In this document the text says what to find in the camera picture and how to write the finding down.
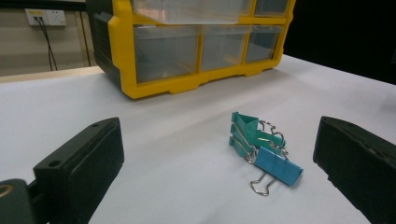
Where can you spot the pulled-out clear plastic drawer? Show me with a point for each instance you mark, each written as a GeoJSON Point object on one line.
{"type": "Point", "coordinates": [186, 11]}

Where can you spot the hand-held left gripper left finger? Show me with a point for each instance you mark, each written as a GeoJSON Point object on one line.
{"type": "Point", "coordinates": [84, 161]}

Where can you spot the white wall socket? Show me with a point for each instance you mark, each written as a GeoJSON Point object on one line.
{"type": "Point", "coordinates": [54, 17]}

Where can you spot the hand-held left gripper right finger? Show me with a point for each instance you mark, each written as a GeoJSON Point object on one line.
{"type": "Point", "coordinates": [361, 161]}

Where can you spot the blue binder clip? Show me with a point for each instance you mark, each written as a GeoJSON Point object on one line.
{"type": "Point", "coordinates": [278, 166]}

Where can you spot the yellow black drawer cabinet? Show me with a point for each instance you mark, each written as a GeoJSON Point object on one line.
{"type": "Point", "coordinates": [123, 62]}

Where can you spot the teal binder clip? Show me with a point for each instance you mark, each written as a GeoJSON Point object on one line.
{"type": "Point", "coordinates": [246, 123]}
{"type": "Point", "coordinates": [238, 147]}
{"type": "Point", "coordinates": [241, 137]}

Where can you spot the wide clear plastic drawer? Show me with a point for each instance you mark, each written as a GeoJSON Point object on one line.
{"type": "Point", "coordinates": [166, 53]}

